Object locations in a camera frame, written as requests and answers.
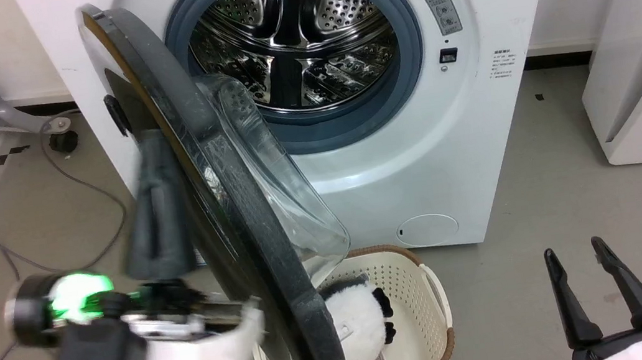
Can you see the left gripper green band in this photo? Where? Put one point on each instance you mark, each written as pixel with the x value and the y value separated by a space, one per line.
pixel 213 352

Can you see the black round glass washer door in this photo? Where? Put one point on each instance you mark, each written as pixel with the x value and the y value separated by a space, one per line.
pixel 221 187

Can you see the white front-load washing machine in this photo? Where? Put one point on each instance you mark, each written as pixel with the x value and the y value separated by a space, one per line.
pixel 448 143

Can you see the cream plastic laundry basket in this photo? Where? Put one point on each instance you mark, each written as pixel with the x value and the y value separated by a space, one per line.
pixel 417 317

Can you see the round white filter cover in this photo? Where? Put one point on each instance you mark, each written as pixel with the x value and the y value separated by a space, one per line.
pixel 427 230

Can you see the panda plush toy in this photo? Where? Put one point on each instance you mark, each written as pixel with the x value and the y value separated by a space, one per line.
pixel 357 325

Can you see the small printed text label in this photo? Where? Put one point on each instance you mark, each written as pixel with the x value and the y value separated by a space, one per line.
pixel 503 63

